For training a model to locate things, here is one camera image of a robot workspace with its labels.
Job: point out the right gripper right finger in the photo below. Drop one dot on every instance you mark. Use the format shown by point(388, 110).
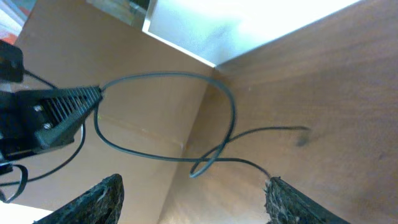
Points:
point(285, 204)

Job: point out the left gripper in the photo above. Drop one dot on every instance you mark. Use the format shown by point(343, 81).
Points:
point(38, 119)

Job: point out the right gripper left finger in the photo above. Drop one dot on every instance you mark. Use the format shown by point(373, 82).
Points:
point(100, 204)

